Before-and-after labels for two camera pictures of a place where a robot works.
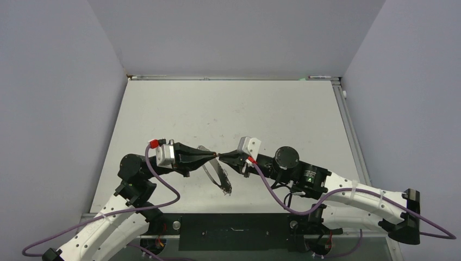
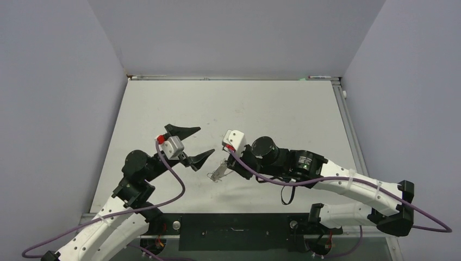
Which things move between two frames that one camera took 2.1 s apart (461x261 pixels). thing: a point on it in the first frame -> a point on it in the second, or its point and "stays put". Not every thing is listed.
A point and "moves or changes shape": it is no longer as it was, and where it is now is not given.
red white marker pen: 318,77 stays put
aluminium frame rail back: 170,77 stays put
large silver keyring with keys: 213,163 moves or changes shape
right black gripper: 242,166 stays put
